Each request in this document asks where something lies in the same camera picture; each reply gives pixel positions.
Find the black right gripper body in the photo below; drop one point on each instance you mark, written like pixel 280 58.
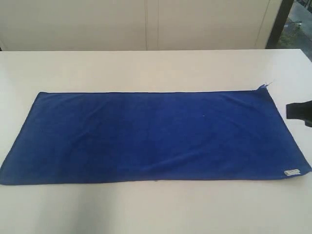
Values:
pixel 307 113

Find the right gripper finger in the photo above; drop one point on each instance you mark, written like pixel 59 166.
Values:
pixel 296 111

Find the blue towel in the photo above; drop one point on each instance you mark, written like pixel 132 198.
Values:
pixel 80 138

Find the black window frame post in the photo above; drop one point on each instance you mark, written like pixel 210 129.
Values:
pixel 279 23

